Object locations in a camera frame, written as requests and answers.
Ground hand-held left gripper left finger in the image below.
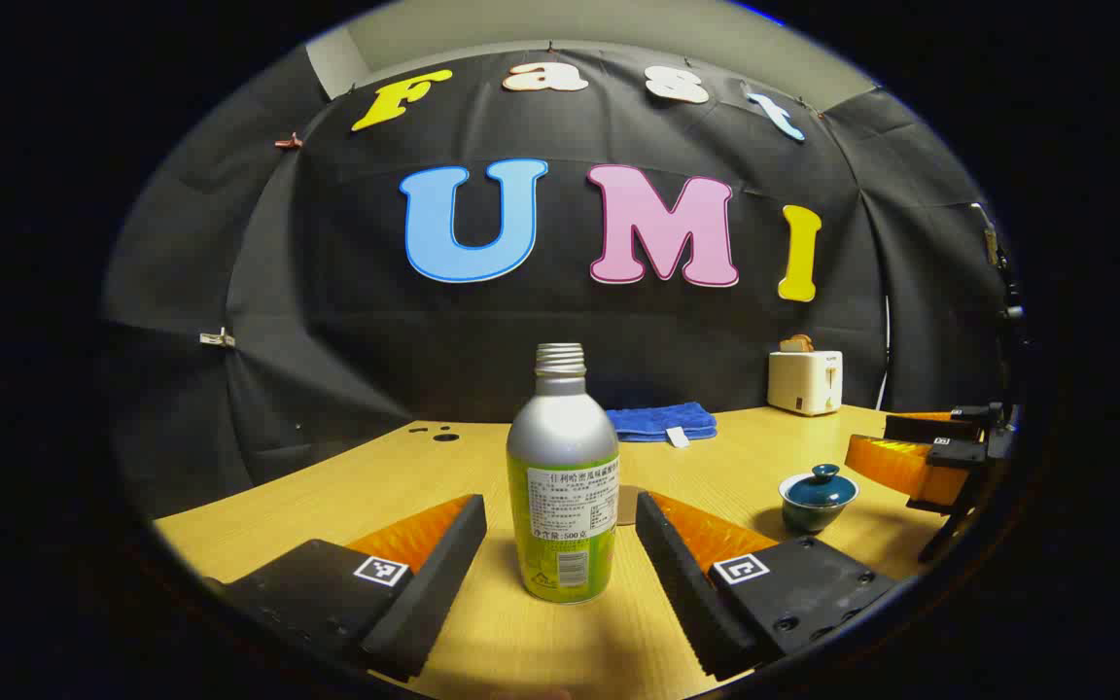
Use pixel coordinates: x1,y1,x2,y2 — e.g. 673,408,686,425
202,494,488,683

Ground cream toaster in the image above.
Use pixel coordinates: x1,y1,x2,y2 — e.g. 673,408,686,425
767,350,844,417

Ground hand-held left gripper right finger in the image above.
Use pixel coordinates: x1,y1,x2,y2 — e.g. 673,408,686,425
635,491,901,682

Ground silver green-label water bottle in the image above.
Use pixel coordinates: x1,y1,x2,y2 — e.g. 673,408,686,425
507,343,621,606

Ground folded blue towel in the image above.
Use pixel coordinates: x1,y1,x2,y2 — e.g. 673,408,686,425
606,402,718,448

